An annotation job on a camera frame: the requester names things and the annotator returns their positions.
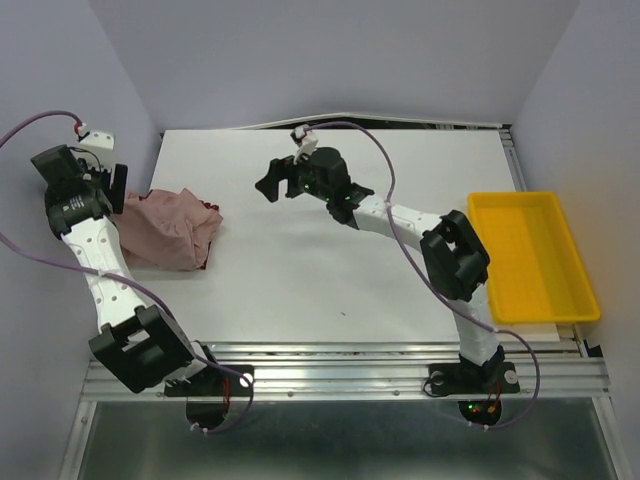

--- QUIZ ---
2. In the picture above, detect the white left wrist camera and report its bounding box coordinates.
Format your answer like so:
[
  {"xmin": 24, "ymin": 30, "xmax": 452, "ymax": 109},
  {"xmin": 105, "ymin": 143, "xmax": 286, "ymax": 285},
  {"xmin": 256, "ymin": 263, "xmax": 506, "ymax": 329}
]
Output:
[{"xmin": 76, "ymin": 123, "xmax": 116, "ymax": 170}]

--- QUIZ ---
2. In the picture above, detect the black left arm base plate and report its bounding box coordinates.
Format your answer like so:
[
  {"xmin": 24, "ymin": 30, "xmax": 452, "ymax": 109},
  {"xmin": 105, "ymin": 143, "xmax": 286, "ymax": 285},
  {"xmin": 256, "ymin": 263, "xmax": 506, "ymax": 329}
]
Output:
[{"xmin": 164, "ymin": 364, "xmax": 255, "ymax": 398}]

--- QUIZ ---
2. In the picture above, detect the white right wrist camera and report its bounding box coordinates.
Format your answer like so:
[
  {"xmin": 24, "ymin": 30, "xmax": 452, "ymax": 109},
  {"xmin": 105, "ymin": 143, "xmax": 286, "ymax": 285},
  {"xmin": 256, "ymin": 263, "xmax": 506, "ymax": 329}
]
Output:
[{"xmin": 290, "ymin": 124, "xmax": 318, "ymax": 164}]

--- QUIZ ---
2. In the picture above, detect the red polka dot skirt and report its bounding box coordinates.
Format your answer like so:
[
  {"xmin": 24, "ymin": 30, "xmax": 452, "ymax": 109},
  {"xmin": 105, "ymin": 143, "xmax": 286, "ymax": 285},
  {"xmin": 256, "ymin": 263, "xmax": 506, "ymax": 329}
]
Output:
[{"xmin": 197, "ymin": 201, "xmax": 223, "ymax": 270}]

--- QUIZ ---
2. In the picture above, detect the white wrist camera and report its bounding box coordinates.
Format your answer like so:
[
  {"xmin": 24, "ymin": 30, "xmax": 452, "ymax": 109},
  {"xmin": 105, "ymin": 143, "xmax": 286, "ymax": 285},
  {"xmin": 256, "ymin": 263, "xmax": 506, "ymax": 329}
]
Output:
[
  {"xmin": 76, "ymin": 123, "xmax": 116, "ymax": 170},
  {"xmin": 290, "ymin": 124, "xmax": 318, "ymax": 164}
]

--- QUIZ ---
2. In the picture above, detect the aluminium mounting rail frame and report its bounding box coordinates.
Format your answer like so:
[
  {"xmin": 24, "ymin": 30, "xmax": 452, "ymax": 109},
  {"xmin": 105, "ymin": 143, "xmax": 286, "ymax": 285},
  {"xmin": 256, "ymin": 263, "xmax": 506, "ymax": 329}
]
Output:
[{"xmin": 62, "ymin": 129, "xmax": 633, "ymax": 479}]

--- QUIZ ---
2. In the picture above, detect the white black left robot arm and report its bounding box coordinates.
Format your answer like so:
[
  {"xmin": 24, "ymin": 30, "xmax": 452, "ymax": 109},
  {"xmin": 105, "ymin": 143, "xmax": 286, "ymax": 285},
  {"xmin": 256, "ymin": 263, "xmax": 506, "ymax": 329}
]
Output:
[{"xmin": 31, "ymin": 145, "xmax": 223, "ymax": 395}]

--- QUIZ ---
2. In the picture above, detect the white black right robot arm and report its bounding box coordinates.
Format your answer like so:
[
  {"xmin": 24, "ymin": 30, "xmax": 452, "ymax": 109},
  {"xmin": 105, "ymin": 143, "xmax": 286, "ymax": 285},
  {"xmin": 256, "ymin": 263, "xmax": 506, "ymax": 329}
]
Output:
[{"xmin": 255, "ymin": 147, "xmax": 504, "ymax": 390}]

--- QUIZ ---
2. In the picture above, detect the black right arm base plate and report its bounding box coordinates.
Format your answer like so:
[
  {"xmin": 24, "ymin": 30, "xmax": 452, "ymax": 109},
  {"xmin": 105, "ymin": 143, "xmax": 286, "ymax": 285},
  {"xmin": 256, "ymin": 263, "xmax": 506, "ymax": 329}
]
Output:
[{"xmin": 423, "ymin": 362, "xmax": 521, "ymax": 398}]

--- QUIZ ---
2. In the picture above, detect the yellow plastic tray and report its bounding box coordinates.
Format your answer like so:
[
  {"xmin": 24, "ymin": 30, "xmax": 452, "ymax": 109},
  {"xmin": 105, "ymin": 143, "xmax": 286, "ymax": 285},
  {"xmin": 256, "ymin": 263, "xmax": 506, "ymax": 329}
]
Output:
[{"xmin": 468, "ymin": 192, "xmax": 601, "ymax": 325}]

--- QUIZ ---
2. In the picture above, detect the pink skirt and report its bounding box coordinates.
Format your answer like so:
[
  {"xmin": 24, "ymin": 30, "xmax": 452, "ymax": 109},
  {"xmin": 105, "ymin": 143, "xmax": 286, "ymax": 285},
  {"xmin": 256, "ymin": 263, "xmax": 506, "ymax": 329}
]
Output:
[{"xmin": 115, "ymin": 188, "xmax": 206, "ymax": 271}]

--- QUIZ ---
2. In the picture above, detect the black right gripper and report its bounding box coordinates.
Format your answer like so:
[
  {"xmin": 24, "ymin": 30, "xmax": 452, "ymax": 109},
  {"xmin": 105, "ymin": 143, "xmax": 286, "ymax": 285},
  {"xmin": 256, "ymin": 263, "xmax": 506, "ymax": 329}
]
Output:
[{"xmin": 252, "ymin": 146, "xmax": 331, "ymax": 205}]

